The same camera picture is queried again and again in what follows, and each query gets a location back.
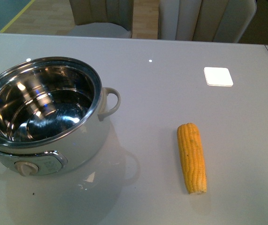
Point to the yellow corn cob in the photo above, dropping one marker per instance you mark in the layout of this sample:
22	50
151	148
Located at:
192	159

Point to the white electric cooking pot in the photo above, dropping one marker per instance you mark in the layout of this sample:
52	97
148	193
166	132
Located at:
53	115

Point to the beige chair left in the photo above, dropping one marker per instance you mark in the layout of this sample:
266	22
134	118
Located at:
102	18

